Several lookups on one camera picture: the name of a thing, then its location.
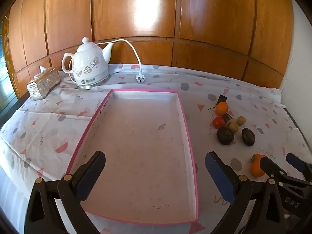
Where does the red tomato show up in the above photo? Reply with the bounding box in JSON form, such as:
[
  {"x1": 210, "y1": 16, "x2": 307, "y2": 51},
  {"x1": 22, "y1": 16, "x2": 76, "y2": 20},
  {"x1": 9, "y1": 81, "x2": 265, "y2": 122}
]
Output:
[{"x1": 213, "y1": 116, "x2": 226, "y2": 129}]

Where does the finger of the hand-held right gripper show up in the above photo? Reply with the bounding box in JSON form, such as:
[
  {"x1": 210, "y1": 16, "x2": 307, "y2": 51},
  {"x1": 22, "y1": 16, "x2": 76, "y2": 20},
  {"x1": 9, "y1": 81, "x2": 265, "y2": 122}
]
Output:
[
  {"x1": 286, "y1": 152, "x2": 312, "y2": 177},
  {"x1": 259, "y1": 156, "x2": 293, "y2": 184}
]

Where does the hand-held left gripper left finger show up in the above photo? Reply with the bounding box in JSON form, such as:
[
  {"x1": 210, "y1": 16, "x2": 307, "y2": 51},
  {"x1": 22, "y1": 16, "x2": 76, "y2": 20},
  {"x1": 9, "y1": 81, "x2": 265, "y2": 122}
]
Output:
[{"x1": 24, "y1": 151, "x2": 106, "y2": 234}]

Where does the pink cardboard tray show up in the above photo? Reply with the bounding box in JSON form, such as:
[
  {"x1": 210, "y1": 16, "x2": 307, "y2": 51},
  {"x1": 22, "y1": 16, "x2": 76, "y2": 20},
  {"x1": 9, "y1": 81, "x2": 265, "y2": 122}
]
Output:
[{"x1": 66, "y1": 88, "x2": 198, "y2": 225}]

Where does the silver patterned tissue box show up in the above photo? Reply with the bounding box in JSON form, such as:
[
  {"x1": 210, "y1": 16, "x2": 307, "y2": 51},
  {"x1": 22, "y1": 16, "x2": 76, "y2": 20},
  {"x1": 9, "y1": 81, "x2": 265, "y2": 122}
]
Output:
[{"x1": 26, "y1": 66, "x2": 61, "y2": 101}]

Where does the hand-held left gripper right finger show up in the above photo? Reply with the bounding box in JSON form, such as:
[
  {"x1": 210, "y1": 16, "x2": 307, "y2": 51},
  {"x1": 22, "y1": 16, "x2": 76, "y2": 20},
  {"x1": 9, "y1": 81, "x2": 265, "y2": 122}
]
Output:
[{"x1": 205, "y1": 151, "x2": 286, "y2": 234}]

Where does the round orange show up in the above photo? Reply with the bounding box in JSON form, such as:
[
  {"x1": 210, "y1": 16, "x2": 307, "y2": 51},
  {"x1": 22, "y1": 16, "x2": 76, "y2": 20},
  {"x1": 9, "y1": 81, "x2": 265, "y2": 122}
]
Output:
[{"x1": 214, "y1": 102, "x2": 229, "y2": 116}]

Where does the white power cord with plug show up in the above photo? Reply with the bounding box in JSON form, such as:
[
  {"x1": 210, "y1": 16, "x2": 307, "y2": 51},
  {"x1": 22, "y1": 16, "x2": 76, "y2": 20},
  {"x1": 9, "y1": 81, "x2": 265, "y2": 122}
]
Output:
[{"x1": 104, "y1": 39, "x2": 147, "y2": 83}]

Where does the dark brown oval fruit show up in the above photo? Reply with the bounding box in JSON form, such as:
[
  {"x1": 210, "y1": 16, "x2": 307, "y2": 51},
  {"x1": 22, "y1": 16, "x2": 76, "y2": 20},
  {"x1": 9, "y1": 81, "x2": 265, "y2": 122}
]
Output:
[{"x1": 241, "y1": 128, "x2": 256, "y2": 147}]

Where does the grey kettle base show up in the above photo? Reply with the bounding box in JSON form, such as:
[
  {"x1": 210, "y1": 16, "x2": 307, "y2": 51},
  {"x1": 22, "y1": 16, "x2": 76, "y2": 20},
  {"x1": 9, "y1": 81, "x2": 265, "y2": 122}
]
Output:
[{"x1": 74, "y1": 74, "x2": 110, "y2": 90}]

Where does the white ceramic electric kettle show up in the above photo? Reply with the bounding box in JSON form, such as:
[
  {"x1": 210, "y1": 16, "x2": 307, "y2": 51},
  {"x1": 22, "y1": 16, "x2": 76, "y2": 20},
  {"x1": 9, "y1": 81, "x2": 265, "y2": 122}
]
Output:
[{"x1": 62, "y1": 37, "x2": 115, "y2": 84}]

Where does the white patterned tablecloth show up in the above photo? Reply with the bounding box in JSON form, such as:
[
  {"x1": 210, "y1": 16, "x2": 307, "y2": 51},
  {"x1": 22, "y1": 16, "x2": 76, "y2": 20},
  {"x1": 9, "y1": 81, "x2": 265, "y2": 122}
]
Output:
[{"x1": 0, "y1": 63, "x2": 312, "y2": 234}]

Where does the dark round passion fruit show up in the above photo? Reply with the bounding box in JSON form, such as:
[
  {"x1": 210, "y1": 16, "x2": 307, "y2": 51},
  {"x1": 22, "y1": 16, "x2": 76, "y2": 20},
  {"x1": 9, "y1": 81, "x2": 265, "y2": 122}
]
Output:
[{"x1": 217, "y1": 127, "x2": 235, "y2": 145}]

